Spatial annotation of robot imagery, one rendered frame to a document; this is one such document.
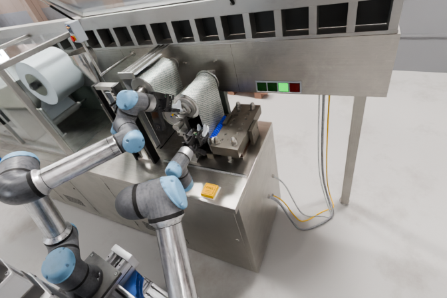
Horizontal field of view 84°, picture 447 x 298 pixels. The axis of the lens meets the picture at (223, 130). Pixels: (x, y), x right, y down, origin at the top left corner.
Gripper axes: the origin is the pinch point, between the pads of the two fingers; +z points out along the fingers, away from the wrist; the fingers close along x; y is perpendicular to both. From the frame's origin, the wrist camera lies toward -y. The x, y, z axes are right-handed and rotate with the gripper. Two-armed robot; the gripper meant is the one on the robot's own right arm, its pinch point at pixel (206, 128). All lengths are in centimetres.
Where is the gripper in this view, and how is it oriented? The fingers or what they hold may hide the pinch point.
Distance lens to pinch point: 137.1
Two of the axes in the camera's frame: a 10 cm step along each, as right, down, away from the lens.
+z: 3.9, -6.4, 6.6
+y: -2.1, -7.6, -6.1
